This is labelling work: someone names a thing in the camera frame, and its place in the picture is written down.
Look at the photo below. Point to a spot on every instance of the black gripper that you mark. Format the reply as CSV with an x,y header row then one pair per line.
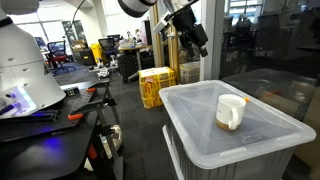
x,y
185,28

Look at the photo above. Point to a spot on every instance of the orange plastic cylinder object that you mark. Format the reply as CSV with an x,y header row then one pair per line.
x,y
246,99

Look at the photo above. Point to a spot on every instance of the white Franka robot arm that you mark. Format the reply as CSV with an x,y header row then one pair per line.
x,y
20,66

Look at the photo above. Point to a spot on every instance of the white ceramic mug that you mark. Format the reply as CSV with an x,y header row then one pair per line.
x,y
226,110

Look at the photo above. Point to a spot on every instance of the plain cardboard box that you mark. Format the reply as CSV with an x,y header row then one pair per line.
x,y
190,71

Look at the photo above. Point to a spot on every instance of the translucent plastic storage bin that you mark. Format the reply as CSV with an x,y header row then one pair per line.
x,y
196,113

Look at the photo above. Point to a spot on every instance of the round wooden desk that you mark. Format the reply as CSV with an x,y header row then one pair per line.
x,y
133,48

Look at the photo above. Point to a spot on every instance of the black crate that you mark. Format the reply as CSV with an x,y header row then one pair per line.
x,y
128,68

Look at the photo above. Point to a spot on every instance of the black mesh office chair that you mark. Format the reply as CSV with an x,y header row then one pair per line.
x,y
108,46

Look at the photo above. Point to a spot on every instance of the small white machine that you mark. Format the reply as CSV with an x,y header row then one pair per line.
x,y
104,71

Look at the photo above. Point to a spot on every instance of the yellow waste bin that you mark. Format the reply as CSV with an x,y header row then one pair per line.
x,y
96,51

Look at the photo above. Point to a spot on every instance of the black cabinet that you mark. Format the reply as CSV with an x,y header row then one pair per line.
x,y
87,57

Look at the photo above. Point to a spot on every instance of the clear plastic storage bin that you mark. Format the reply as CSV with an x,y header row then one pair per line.
x,y
260,166

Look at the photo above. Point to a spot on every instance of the red office chair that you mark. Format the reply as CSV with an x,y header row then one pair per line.
x,y
57,55

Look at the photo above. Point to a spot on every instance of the black perforated breadboard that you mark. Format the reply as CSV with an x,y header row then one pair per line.
x,y
66,106

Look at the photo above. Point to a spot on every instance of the black workbench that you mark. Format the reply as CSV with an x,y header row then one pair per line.
x,y
50,156

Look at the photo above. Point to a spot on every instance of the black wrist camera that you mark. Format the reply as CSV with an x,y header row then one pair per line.
x,y
202,35

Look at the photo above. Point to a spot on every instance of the golden wooden post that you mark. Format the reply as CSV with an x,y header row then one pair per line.
x,y
172,63
156,43

